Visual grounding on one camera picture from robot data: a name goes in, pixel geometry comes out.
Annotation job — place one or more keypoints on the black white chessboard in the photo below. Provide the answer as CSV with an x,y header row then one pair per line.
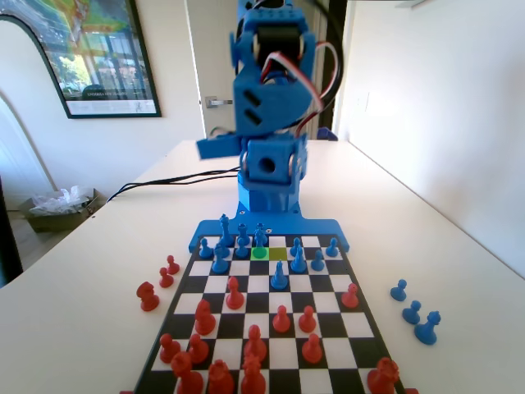
x,y
262,303

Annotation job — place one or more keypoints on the blue base plate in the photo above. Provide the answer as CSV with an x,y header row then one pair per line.
x,y
311,225

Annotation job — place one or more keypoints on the small blue background object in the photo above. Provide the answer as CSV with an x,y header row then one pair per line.
x,y
327,134

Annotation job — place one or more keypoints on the clear plastic bag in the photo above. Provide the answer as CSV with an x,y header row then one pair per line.
x,y
61,201

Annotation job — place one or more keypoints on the blue slender chess piece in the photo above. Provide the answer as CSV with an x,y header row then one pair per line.
x,y
258,246

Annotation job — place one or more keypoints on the white door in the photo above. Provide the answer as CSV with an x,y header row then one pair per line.
x,y
209,41

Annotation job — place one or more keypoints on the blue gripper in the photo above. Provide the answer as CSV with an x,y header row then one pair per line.
x,y
268,164

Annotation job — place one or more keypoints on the olive cardboard box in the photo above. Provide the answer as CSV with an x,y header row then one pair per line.
x,y
45,223

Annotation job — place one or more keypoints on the blue chess pawn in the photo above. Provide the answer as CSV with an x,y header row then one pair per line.
x,y
398,290
295,244
240,249
204,248
332,248
317,261
412,313

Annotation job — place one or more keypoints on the red chess pawn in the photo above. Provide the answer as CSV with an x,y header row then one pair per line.
x,y
168,349
307,321
312,350
172,265
198,350
281,321
350,296
165,279

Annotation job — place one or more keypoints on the red chess king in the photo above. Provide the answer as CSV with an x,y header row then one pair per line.
x,y
252,377

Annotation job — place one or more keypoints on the red chess queen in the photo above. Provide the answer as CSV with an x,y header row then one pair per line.
x,y
221,379

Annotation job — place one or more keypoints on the framed poster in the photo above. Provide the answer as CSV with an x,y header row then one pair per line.
x,y
110,61

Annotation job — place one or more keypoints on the blue chess king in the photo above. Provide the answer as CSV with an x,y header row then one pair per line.
x,y
225,232

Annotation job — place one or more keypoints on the captured blue pawn near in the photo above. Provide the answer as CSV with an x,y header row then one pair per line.
x,y
426,330

